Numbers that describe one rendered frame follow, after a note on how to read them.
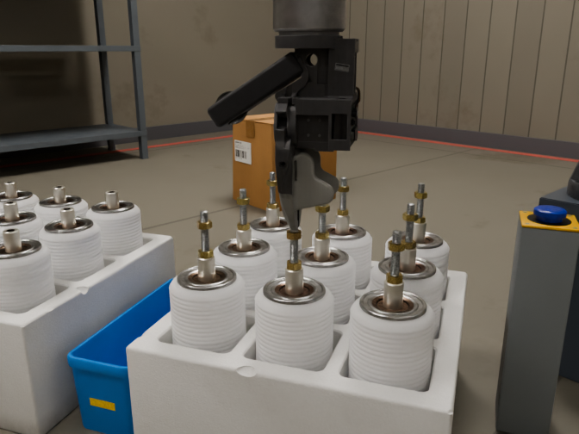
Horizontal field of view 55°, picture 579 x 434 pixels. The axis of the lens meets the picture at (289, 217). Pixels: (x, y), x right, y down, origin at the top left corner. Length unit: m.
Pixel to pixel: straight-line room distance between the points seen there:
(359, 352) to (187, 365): 0.20
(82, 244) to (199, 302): 0.32
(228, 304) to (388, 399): 0.22
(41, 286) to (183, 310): 0.26
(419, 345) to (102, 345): 0.50
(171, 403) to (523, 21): 2.83
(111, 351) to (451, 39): 2.85
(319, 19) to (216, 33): 3.20
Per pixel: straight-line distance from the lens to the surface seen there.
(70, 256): 0.95
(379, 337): 0.62
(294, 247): 0.65
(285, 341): 0.65
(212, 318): 0.69
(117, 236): 1.04
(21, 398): 0.89
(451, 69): 3.43
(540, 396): 0.88
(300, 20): 0.57
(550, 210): 0.79
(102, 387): 0.85
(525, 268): 0.79
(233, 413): 0.70
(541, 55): 3.20
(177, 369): 0.70
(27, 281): 0.87
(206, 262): 0.70
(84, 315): 0.92
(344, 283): 0.76
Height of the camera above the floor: 0.53
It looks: 17 degrees down
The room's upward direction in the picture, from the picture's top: straight up
